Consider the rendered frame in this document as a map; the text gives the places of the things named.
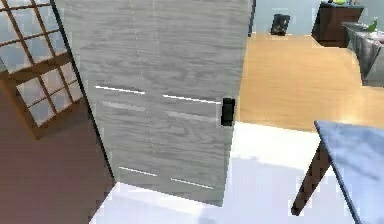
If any grey wooden room door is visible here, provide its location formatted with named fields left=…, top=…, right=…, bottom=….
left=53, top=0, right=254, bottom=208

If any black bin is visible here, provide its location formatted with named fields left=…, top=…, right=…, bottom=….
left=269, top=13, right=291, bottom=36

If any brown framed lattice window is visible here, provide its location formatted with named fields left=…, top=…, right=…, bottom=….
left=0, top=0, right=85, bottom=141

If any dark brown cabinet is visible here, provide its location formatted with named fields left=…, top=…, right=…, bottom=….
left=311, top=1, right=366, bottom=48

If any blue topped brown table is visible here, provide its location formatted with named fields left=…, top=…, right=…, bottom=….
left=290, top=119, right=384, bottom=224

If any grey sofa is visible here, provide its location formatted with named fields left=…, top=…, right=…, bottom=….
left=341, top=21, right=384, bottom=88

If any green object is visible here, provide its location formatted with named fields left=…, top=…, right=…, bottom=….
left=367, top=17, right=379, bottom=33

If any black door handle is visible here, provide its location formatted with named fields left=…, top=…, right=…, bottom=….
left=220, top=97, right=236, bottom=128

